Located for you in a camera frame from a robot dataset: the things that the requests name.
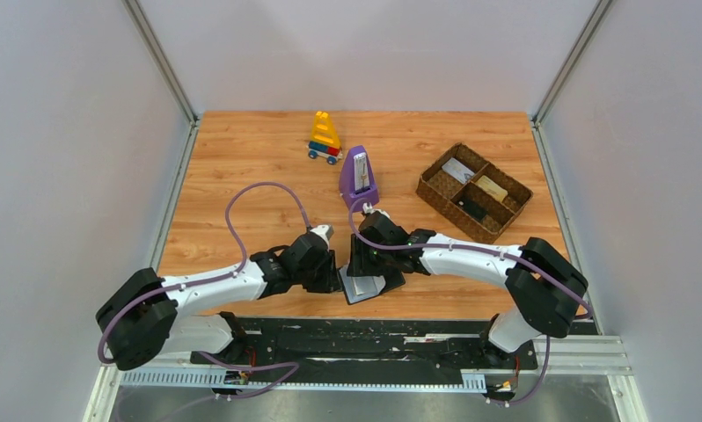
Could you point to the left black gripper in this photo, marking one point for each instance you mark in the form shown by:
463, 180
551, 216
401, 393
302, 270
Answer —
332, 271

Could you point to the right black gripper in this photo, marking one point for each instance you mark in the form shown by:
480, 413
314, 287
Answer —
359, 256

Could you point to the black card holder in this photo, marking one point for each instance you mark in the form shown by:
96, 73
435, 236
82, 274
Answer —
360, 289

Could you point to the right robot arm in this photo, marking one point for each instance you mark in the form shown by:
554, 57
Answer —
546, 289

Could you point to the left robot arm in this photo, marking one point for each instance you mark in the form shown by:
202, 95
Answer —
151, 315

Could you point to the white card in basket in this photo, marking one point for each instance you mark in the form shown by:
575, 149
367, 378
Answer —
458, 170

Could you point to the beige card in basket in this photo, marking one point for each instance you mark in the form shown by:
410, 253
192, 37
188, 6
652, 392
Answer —
492, 188

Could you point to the purple metronome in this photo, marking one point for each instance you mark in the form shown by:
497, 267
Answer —
357, 184

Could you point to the black item in basket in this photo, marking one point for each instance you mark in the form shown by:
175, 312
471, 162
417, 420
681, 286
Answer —
473, 209

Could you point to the brown woven basket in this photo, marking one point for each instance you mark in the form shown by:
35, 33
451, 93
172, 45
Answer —
441, 192

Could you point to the colourful toy block car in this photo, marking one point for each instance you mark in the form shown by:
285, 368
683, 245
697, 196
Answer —
324, 141

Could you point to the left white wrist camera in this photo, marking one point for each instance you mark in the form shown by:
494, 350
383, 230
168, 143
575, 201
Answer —
325, 232

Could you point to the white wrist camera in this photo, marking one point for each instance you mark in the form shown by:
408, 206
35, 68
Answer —
368, 209
325, 232

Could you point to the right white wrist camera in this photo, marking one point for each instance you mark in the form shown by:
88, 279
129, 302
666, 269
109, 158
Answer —
368, 209

